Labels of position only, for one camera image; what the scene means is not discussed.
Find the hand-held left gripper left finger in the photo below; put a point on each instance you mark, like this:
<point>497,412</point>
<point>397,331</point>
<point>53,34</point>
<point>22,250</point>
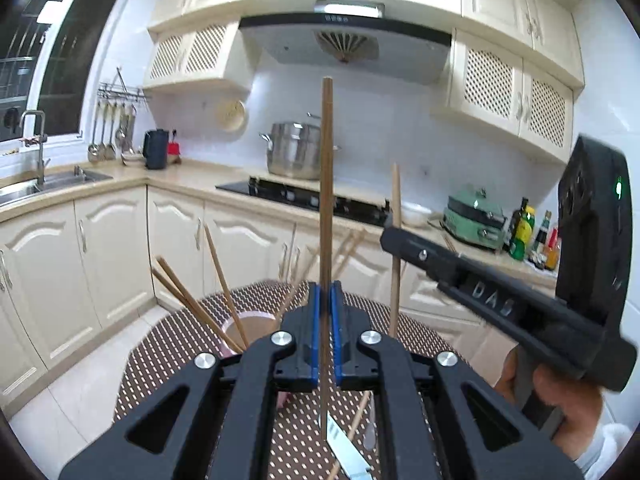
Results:
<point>314,330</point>

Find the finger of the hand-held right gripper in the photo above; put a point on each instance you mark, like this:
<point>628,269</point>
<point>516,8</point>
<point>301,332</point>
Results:
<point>420,252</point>

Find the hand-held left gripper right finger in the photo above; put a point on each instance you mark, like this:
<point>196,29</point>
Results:
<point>338,330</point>

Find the pink utensil cup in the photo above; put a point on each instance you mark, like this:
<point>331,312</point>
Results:
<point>255,322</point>

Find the wooden chopstick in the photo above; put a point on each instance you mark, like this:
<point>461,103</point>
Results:
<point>352,427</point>
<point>396,195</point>
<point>327,185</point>

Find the bunch of wooden chopsticks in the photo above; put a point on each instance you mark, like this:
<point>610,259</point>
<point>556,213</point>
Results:
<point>225,285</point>

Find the grey metal spoon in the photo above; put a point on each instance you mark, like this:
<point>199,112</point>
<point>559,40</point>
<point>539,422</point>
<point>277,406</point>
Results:
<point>370,435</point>

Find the person's right forearm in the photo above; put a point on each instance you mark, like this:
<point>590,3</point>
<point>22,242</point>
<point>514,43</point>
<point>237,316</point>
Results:
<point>605,445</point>

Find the person's right hand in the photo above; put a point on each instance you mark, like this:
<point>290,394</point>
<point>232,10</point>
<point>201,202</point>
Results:
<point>575,410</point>

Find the white bowl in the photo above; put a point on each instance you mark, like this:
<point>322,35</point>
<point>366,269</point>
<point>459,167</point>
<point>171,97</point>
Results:
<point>416,214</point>

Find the red labelled bottle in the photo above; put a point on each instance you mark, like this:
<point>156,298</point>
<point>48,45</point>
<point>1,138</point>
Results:
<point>552,252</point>

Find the dark soy sauce bottle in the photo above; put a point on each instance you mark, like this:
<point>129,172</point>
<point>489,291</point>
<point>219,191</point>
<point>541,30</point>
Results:
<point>542,237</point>

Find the green electric cooker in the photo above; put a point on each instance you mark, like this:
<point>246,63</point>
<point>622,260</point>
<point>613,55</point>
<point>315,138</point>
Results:
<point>472,220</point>

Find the green bottle yellow cap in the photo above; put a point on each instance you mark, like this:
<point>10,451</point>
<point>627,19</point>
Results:
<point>524,237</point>

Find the dark olive oil bottle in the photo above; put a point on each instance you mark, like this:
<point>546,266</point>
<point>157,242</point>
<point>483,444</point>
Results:
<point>515,225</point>

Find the black gas stove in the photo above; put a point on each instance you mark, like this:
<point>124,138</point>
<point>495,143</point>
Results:
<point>280,192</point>

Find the steel steamer pot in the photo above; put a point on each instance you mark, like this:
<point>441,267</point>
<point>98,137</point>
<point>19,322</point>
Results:
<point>295,152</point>

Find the large lattice door cabinet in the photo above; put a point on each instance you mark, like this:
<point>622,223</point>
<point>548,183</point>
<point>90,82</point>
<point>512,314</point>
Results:
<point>500,90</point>

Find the range hood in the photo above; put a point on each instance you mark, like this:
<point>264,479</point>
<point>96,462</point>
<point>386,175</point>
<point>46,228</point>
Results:
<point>350,50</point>

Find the cream lower kitchen cabinets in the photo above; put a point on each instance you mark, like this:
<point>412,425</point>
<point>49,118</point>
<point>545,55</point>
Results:
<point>110,250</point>

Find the red container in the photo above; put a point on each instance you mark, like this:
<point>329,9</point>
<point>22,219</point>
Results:
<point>174,150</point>

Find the round bamboo trivet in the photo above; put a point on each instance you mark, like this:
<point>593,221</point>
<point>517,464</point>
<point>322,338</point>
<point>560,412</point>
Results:
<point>231,116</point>

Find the black kettle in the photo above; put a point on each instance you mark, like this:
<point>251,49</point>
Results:
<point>155,150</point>

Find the small lattice door cabinet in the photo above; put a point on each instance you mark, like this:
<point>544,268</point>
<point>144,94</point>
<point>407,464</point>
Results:
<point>200,52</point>

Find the steel sink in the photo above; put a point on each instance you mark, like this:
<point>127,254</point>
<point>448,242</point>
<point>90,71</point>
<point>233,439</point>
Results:
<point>50,184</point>

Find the steel faucet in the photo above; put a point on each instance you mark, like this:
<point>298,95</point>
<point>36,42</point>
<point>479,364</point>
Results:
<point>39,150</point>

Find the dark kitchen window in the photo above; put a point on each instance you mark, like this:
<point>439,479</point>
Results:
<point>75,60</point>

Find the wall utensil rack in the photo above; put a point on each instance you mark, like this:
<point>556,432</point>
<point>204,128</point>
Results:
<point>122,92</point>

